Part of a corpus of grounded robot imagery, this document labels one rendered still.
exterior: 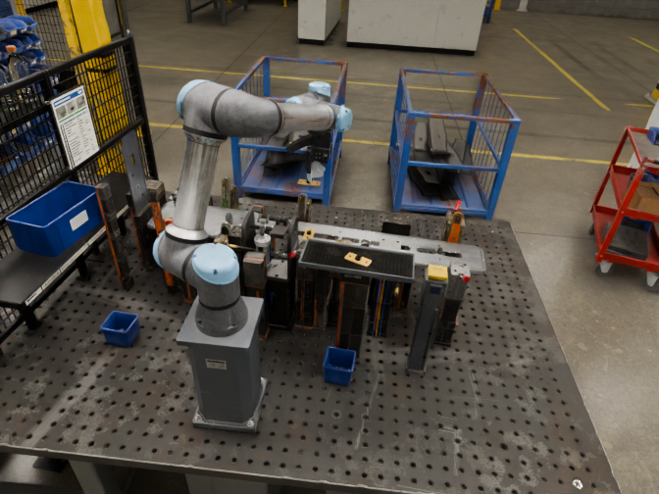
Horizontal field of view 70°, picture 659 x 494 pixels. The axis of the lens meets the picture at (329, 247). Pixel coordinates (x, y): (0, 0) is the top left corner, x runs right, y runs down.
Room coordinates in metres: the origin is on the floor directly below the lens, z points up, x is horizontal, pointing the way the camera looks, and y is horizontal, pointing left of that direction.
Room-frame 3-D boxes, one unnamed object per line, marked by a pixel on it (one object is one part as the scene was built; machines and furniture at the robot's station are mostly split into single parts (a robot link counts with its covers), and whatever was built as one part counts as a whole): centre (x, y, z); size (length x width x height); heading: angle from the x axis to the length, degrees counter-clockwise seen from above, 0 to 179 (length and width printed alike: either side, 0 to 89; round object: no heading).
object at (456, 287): (1.35, -0.48, 0.88); 0.11 x 0.10 x 0.36; 172
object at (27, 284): (1.52, 1.01, 1.02); 0.90 x 0.22 x 0.03; 172
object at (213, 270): (0.99, 0.31, 1.27); 0.13 x 0.12 x 0.14; 57
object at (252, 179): (3.99, 0.38, 0.47); 1.20 x 0.80 x 0.95; 176
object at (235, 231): (1.41, 0.34, 0.91); 0.07 x 0.05 x 0.42; 172
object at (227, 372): (0.99, 0.30, 0.90); 0.21 x 0.21 x 0.40; 87
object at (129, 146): (1.71, 0.81, 1.17); 0.12 x 0.01 x 0.34; 172
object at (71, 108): (1.84, 1.08, 1.30); 0.23 x 0.02 x 0.31; 172
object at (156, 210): (1.52, 0.67, 0.95); 0.03 x 0.01 x 0.50; 82
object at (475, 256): (1.60, 0.07, 1.00); 1.38 x 0.22 x 0.02; 82
